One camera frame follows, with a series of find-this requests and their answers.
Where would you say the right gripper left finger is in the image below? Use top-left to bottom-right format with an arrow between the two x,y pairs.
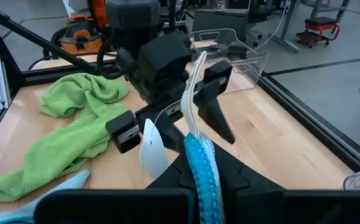
35,148 -> 196,224

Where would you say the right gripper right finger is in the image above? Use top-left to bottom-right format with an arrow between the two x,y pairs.
215,144 -> 360,224

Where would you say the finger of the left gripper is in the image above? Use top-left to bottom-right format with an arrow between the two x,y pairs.
196,90 -> 237,145
153,115 -> 187,154

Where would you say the black equipment case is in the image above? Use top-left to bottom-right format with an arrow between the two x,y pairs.
192,7 -> 251,43

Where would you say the orange black shop vacuum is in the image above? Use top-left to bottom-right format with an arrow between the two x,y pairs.
50,14 -> 106,57

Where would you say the gray desk leg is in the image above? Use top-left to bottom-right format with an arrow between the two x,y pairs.
271,0 -> 301,54

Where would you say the orange canister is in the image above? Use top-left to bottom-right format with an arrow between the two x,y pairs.
91,0 -> 109,29

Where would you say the red rolling stool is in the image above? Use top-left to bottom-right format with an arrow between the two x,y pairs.
295,16 -> 341,49

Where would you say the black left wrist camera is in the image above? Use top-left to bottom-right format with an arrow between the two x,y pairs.
137,30 -> 193,83

